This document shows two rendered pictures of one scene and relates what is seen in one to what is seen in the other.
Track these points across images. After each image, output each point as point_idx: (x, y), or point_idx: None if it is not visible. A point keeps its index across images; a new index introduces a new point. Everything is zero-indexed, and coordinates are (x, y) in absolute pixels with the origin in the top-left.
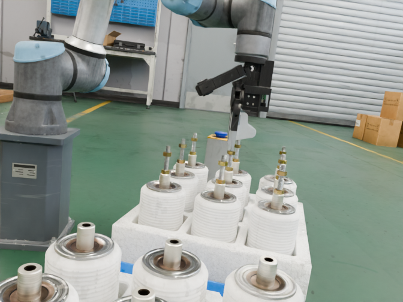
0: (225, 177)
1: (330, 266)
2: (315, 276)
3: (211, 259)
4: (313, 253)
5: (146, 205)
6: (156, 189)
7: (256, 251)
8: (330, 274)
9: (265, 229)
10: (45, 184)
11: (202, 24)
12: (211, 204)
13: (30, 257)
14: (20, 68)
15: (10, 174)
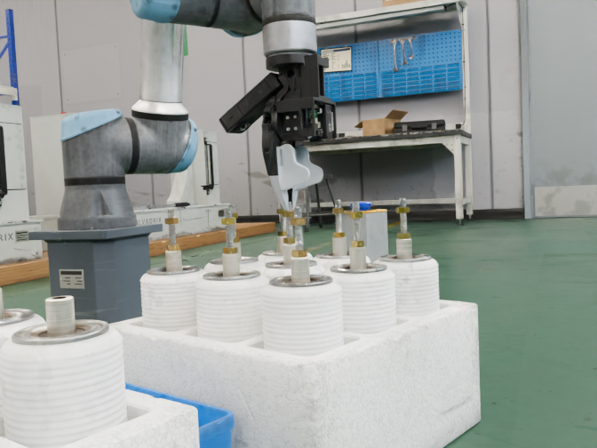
0: (283, 254)
1: (561, 433)
2: (503, 444)
3: (197, 367)
4: (546, 412)
5: (141, 297)
6: (151, 272)
7: (250, 350)
8: (544, 444)
9: (267, 315)
10: (94, 295)
11: (237, 32)
12: (202, 284)
13: None
14: (63, 148)
15: (59, 284)
